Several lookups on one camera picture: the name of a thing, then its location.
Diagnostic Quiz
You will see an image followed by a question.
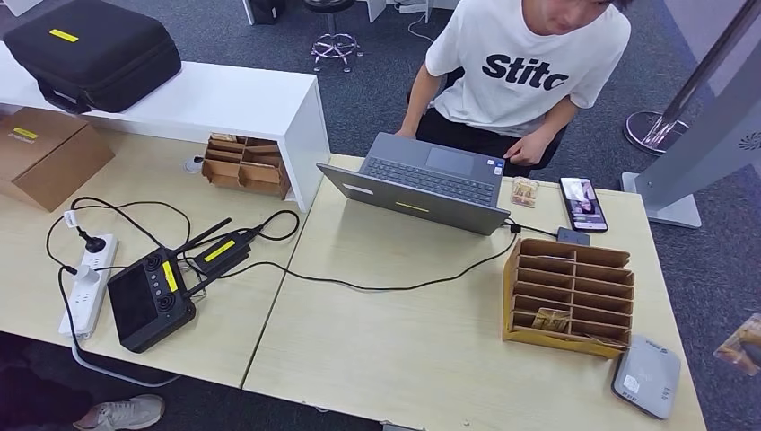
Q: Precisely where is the person's left hand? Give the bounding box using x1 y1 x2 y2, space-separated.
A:
503 130 555 168

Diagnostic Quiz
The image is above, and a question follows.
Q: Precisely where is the gold patterned card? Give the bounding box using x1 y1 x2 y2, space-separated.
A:
511 176 540 209

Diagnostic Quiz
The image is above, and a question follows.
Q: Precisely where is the black smartphone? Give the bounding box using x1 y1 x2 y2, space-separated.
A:
558 176 610 233

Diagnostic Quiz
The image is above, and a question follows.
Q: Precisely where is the large cardboard card organizer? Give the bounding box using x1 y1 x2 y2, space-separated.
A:
502 237 636 360

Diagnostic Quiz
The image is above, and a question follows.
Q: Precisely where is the gold ID card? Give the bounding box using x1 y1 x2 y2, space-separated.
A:
713 313 761 377

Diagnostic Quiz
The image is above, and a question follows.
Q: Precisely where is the person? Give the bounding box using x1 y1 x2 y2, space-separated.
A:
395 0 633 179

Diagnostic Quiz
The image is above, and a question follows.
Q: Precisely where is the gold card in organizer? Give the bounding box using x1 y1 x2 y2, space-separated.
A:
531 308 572 333

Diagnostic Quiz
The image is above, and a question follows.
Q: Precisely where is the grey laptop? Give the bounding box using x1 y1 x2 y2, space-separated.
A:
316 131 512 237

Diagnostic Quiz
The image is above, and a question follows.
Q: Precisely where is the black office chair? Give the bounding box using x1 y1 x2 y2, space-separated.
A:
407 66 466 120

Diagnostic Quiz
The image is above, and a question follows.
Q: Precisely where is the small grey adapter hub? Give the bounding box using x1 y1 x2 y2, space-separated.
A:
556 226 592 248

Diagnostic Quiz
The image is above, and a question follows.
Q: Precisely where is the chrome stool base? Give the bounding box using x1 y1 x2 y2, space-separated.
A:
302 0 363 75

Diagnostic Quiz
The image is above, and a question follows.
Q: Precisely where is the chrome stanchion pole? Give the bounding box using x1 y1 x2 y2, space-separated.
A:
624 0 761 157

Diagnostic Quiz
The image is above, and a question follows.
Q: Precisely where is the small cardboard divider organizer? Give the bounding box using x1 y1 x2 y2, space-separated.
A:
200 133 292 200

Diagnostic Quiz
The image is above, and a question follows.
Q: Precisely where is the grey kiosk stand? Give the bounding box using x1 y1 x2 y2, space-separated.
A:
621 56 761 230

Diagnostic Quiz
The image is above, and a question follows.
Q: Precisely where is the white desk shelf riser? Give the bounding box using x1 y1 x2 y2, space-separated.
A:
0 41 331 214

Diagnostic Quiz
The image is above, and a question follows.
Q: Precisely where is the black box on floor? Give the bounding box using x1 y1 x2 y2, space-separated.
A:
245 0 288 26

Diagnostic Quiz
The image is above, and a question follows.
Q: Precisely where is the black power brick yellow label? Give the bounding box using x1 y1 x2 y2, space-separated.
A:
191 228 257 278

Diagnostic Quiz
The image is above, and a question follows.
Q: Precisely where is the black controller with antennas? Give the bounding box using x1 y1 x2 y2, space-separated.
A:
107 216 233 355

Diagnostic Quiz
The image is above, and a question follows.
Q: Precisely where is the black carrying case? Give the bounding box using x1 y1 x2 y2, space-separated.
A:
3 0 182 115

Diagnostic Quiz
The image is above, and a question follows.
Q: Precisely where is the white plug adapter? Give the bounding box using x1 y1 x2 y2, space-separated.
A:
59 264 102 286

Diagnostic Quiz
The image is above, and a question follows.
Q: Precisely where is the white power strip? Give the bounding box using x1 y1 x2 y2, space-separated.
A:
57 233 120 339

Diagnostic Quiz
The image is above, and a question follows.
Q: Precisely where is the brown cardboard box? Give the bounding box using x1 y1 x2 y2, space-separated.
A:
0 107 116 214

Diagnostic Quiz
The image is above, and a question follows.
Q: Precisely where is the white sneaker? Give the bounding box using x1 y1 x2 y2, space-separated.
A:
73 394 166 431

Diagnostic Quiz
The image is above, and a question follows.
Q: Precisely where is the dark trouser leg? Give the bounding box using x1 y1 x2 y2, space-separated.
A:
0 332 96 431

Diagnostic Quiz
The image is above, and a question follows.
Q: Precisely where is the short black hub cable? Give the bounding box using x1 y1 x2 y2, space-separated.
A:
505 220 563 239

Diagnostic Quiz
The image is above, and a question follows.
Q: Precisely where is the white floor cable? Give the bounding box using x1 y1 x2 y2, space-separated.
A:
407 14 442 47

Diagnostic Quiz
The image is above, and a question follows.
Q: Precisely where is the long black power cable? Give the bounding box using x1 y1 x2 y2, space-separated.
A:
182 207 524 294

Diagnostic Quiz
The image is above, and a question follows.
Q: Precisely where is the black plug with cable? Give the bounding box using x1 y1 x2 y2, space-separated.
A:
45 196 193 268

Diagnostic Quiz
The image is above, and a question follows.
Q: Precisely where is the grey power strip cord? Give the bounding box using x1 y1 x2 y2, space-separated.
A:
56 268 180 389

